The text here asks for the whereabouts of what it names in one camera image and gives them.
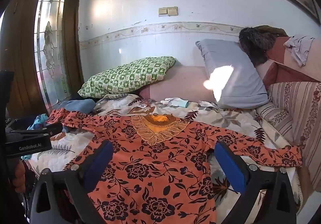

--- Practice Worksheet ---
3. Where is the grey-blue pillow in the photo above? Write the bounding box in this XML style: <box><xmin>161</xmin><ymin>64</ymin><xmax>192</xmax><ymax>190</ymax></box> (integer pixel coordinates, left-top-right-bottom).
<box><xmin>196</xmin><ymin>39</ymin><xmax>270</xmax><ymax>109</ymax></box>

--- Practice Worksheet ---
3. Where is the orange floral shirt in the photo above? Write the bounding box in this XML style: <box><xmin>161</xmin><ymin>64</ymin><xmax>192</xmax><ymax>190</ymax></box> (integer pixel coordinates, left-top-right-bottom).
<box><xmin>46</xmin><ymin>109</ymin><xmax>303</xmax><ymax>224</ymax></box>

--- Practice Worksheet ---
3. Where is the beige light switch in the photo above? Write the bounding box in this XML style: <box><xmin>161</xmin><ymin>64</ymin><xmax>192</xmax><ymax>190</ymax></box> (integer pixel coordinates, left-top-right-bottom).
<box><xmin>158</xmin><ymin>6</ymin><xmax>178</xmax><ymax>17</ymax></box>

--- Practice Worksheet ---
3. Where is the white teal sock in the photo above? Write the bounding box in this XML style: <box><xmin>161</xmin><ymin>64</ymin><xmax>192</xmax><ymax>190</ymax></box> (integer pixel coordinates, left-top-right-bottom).
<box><xmin>160</xmin><ymin>97</ymin><xmax>189</xmax><ymax>108</ymax></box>

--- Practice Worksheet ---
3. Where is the green checked pillow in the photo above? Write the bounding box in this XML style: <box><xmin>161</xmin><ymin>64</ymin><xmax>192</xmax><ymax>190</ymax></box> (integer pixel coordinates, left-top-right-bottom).
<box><xmin>78</xmin><ymin>56</ymin><xmax>176</xmax><ymax>99</ymax></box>

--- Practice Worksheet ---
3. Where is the striped floral cushion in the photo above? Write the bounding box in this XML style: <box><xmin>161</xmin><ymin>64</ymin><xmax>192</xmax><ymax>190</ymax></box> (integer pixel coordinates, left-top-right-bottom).
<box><xmin>256</xmin><ymin>81</ymin><xmax>321</xmax><ymax>172</ymax></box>

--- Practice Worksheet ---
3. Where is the light blue patterned cloth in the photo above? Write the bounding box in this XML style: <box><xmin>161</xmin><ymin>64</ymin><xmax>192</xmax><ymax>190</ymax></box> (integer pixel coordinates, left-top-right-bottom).
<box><xmin>27</xmin><ymin>114</ymin><xmax>51</xmax><ymax>130</ymax></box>

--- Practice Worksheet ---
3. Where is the dark furry cloth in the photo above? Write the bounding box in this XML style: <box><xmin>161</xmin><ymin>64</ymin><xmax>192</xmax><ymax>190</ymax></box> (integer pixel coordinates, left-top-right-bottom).
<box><xmin>238</xmin><ymin>26</ymin><xmax>289</xmax><ymax>66</ymax></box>

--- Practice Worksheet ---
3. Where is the wooden stained glass door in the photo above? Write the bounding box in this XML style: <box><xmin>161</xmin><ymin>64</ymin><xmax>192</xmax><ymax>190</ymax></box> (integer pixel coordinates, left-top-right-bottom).
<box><xmin>0</xmin><ymin>0</ymin><xmax>87</xmax><ymax>119</ymax></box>

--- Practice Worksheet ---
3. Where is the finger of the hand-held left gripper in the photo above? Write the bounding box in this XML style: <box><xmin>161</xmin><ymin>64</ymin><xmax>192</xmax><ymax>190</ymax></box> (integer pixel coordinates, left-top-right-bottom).
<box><xmin>6</xmin><ymin>122</ymin><xmax>64</xmax><ymax>144</ymax></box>

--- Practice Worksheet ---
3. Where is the pink bolster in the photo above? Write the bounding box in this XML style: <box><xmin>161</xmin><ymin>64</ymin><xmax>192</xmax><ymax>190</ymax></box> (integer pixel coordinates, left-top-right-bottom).
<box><xmin>139</xmin><ymin>65</ymin><xmax>216</xmax><ymax>103</ymax></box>

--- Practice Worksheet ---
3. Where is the cream leaf-print blanket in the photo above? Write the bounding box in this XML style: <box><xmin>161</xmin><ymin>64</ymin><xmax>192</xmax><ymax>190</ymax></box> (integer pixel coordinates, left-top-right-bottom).
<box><xmin>25</xmin><ymin>94</ymin><xmax>304</xmax><ymax>217</ymax></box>

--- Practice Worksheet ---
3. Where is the person's left hand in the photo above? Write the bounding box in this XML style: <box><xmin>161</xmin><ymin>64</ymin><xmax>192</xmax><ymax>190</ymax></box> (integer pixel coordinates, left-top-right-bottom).
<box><xmin>13</xmin><ymin>161</ymin><xmax>26</xmax><ymax>192</ymax></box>

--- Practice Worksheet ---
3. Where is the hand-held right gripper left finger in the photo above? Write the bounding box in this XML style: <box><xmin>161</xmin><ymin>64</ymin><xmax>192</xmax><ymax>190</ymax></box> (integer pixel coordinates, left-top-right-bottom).
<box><xmin>30</xmin><ymin>140</ymin><xmax>114</xmax><ymax>224</ymax></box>

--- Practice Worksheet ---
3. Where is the lilac cloth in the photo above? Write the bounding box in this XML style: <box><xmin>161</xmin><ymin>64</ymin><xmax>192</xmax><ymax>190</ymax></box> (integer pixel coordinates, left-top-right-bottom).
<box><xmin>283</xmin><ymin>35</ymin><xmax>315</xmax><ymax>67</ymax></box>

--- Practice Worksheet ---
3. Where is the small red packet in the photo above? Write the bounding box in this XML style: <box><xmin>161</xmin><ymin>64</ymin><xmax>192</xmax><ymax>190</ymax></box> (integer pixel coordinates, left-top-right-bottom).
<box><xmin>139</xmin><ymin>99</ymin><xmax>154</xmax><ymax>109</ymax></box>

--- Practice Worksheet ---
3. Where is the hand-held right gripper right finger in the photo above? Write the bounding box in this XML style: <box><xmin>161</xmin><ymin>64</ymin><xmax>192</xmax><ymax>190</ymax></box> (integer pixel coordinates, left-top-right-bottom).
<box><xmin>214</xmin><ymin>141</ymin><xmax>298</xmax><ymax>224</ymax></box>

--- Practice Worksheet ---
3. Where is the red and pink blanket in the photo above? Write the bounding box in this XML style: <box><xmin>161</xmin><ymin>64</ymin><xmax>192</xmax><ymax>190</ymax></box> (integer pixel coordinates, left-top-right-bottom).
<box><xmin>256</xmin><ymin>36</ymin><xmax>321</xmax><ymax>89</ymax></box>

